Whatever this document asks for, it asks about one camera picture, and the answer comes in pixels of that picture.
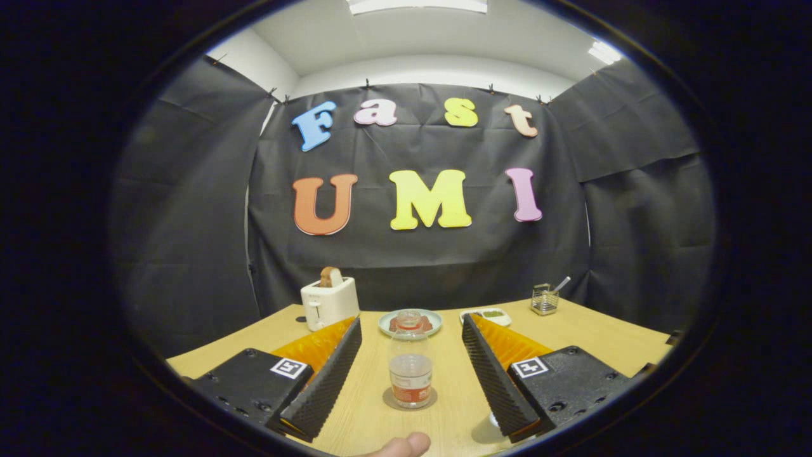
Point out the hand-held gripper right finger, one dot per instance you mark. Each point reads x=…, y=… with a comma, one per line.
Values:
x=498, y=381

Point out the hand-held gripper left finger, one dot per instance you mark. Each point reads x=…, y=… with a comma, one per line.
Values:
x=327, y=384

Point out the round brown coaster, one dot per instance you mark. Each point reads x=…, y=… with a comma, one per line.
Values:
x=386, y=400

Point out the clear plastic bottle red label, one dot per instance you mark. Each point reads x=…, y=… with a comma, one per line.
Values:
x=410, y=381

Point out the wooden table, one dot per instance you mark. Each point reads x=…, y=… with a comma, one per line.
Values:
x=368, y=406

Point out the small white oval dish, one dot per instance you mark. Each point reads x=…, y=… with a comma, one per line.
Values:
x=491, y=315

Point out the white toaster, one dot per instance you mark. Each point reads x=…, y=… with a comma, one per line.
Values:
x=330, y=304

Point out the pale green round plate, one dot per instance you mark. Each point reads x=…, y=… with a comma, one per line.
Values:
x=384, y=324

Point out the brown meat piece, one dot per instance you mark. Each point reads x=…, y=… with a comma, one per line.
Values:
x=429, y=325
x=392, y=324

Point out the bread slice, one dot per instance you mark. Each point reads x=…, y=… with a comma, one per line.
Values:
x=330, y=277

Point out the metal spoon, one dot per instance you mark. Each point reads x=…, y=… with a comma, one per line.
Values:
x=563, y=283

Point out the small ceiling light panel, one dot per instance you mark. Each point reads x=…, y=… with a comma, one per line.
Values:
x=604, y=52

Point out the long ceiling light panel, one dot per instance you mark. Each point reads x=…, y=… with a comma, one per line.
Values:
x=419, y=6

